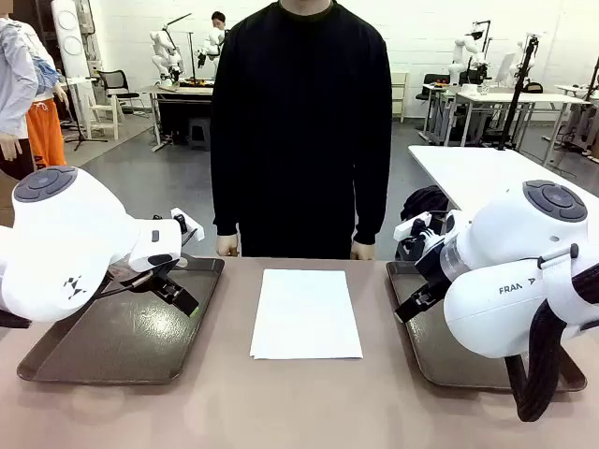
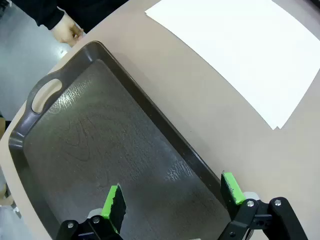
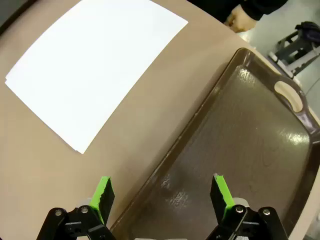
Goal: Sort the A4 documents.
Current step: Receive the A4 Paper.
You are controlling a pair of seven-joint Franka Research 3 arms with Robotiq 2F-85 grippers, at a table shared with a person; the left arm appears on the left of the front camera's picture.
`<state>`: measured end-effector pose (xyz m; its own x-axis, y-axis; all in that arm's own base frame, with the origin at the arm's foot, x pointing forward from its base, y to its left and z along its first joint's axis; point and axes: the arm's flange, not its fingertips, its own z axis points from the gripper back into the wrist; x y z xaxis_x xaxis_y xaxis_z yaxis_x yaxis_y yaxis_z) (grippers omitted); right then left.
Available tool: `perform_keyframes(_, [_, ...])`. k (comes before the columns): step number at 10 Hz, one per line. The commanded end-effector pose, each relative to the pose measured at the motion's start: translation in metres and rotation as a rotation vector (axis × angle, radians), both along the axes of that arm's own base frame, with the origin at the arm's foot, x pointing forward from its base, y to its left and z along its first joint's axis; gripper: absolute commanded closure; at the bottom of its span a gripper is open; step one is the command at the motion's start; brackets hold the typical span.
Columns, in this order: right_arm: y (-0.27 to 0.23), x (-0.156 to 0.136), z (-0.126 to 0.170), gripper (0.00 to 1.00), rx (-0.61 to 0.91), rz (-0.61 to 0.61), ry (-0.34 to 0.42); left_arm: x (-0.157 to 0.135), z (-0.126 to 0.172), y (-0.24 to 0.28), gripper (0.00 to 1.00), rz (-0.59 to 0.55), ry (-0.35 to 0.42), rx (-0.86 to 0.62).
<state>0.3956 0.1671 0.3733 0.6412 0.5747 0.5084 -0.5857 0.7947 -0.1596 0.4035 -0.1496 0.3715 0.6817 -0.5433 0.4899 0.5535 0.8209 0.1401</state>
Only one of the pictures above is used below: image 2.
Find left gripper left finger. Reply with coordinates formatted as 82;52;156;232
55;183;128;240

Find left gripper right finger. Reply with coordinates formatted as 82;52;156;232
219;171;307;240

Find person's right forearm black sleeve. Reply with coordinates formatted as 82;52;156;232
9;0;66;31

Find person's right hand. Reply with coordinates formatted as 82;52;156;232
49;11;85;47

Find dark brown plastic tray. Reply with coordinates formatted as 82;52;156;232
8;40;237;240

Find white A4 paper stack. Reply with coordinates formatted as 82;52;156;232
144;0;320;131

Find person in black sweater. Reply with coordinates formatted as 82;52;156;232
58;0;130;34

